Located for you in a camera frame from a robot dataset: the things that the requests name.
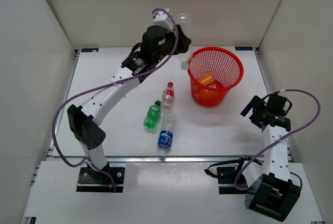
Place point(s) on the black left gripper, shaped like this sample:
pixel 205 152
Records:
pixel 182 42

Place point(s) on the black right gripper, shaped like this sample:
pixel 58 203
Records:
pixel 255 102

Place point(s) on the clear bottle white cap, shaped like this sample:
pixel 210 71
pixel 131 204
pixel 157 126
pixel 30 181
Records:
pixel 185 48

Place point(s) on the orange juice bottle gold cap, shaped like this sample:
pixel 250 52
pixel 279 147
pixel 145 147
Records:
pixel 207 80

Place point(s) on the orange soda bottle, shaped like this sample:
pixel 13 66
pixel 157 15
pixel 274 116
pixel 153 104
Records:
pixel 208 94

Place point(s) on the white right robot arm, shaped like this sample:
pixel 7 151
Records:
pixel 271 191

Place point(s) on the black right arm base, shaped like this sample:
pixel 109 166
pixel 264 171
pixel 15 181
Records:
pixel 225 172

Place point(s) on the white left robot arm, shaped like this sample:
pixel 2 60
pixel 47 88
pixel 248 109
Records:
pixel 84 120

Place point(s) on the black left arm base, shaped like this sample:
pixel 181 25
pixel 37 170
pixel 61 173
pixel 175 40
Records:
pixel 90 180

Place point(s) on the red mesh plastic bin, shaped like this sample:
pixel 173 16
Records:
pixel 225 67

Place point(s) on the clear bottle red label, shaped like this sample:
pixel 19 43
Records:
pixel 168 96

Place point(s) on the green Sprite bottle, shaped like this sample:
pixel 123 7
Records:
pixel 152 118

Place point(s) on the clear bottle blue label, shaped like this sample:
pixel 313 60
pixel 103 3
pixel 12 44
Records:
pixel 166 135

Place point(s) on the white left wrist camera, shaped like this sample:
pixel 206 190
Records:
pixel 161 19

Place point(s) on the aluminium table edge rail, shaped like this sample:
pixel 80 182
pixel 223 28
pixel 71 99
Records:
pixel 170 159

